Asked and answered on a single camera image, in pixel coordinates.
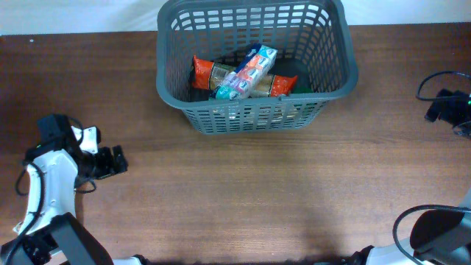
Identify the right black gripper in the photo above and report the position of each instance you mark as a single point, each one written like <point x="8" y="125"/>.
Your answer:
<point x="450" y="112"/>

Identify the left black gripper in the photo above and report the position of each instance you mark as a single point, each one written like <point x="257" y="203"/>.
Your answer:
<point x="105" y="168"/>

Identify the red pasta packet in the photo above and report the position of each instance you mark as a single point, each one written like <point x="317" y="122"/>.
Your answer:
<point x="205" y="76"/>

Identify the grey plastic basket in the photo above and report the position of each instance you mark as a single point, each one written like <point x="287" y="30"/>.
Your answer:
<point x="311" y="37"/>

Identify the green lidded seasoning jar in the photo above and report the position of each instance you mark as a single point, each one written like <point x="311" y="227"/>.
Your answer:
<point x="303" y="91"/>

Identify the colourful tissue pack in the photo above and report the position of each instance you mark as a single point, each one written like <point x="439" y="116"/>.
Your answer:
<point x="239" y="83"/>

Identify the beige snack bag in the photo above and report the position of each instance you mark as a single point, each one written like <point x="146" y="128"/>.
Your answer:
<point x="267" y="115"/>

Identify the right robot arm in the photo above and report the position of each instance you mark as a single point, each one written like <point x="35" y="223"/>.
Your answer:
<point x="441" y="235"/>

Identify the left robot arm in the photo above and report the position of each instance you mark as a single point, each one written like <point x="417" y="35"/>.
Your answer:
<point x="66" y="157"/>

